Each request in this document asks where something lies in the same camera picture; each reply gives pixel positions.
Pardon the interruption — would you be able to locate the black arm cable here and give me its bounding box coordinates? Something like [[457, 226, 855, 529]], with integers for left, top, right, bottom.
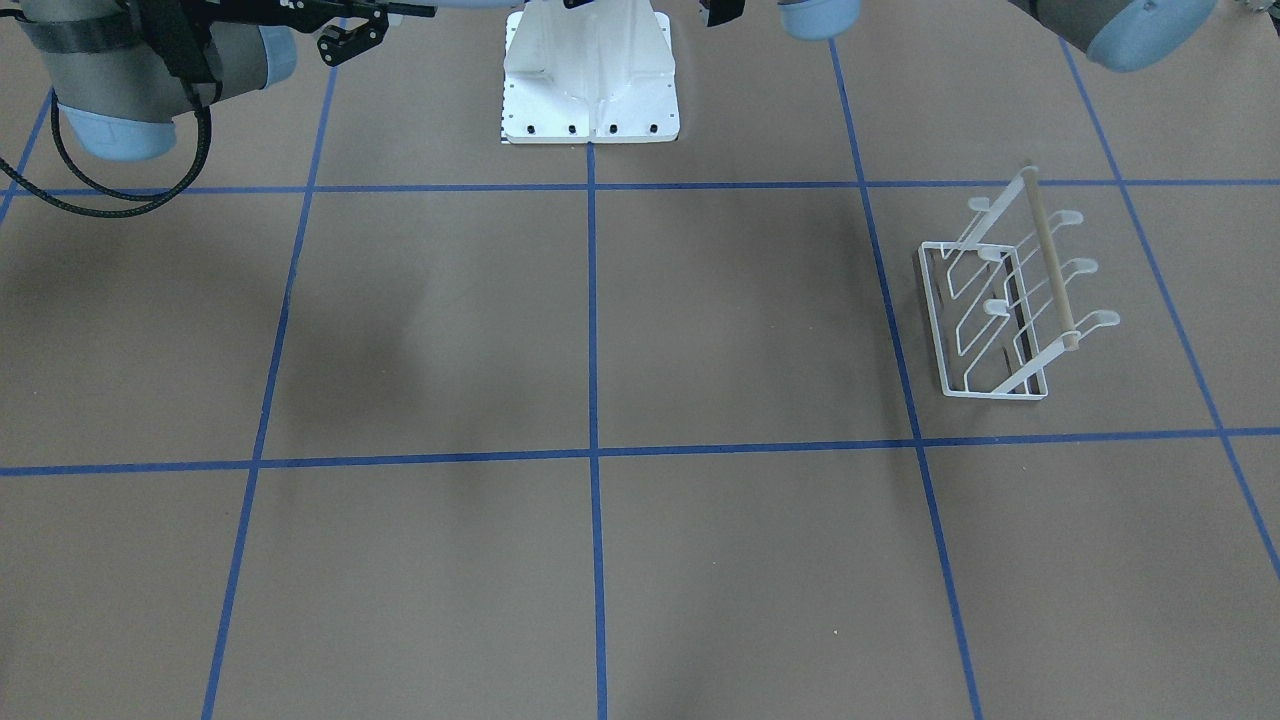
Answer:
[[0, 90, 215, 219]]

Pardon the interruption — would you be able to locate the white wire cup holder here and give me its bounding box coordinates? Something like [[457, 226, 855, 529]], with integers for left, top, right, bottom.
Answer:
[[916, 163, 1121, 401]]

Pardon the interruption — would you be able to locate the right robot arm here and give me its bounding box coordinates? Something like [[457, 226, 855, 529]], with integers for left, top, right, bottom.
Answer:
[[18, 1, 438, 161]]

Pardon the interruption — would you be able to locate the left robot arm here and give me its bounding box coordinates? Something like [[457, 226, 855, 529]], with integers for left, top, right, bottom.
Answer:
[[776, 1, 1217, 73]]

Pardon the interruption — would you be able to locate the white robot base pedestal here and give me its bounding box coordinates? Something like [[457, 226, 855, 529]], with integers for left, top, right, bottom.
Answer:
[[500, 1, 681, 145]]

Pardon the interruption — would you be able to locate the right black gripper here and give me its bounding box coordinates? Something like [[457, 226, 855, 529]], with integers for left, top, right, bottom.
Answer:
[[200, 1, 436, 68]]

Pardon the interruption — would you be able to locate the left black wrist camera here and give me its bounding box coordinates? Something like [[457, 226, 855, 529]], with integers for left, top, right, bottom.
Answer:
[[698, 0, 746, 28]]

